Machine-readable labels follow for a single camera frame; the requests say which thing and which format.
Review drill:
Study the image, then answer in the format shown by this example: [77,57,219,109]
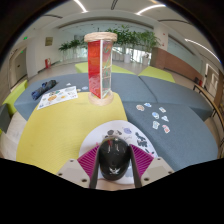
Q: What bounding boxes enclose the black computer mouse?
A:
[98,137,132,182]

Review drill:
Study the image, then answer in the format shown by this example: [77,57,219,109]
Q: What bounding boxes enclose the ceiling strip lights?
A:
[73,0,221,63]

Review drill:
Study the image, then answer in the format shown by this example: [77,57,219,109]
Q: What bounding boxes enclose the row of potted green plants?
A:
[58,24,162,66]

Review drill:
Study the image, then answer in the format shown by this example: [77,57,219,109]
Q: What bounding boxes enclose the wooden bench black frame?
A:
[192,82,224,158]

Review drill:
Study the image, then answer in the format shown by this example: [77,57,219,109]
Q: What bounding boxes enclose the yellow-green seat block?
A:
[74,61,136,76]
[137,65,176,84]
[1,79,29,117]

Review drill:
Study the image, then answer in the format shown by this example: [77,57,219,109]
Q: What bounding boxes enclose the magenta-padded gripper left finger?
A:
[56,143,101,190]

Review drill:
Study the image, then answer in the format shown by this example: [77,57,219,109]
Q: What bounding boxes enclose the white printed sticker sheet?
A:
[36,85,79,111]

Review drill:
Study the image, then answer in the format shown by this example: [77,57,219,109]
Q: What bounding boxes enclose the dark folded umbrella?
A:
[31,79,58,101]

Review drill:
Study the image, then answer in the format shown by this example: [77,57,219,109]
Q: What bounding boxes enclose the grey upholstered seat block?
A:
[122,101,219,173]
[13,72,158,122]
[138,75,214,121]

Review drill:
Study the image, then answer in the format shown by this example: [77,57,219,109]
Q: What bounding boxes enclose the framed wall picture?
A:
[44,36,54,47]

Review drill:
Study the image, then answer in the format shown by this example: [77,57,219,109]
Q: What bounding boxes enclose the red display stand wooden ends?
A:
[83,31,118,107]

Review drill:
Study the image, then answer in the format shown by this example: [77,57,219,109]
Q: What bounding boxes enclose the dark grey seat block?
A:
[0,103,12,134]

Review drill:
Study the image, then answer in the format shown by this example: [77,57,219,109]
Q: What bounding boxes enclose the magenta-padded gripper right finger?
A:
[128,143,175,190]

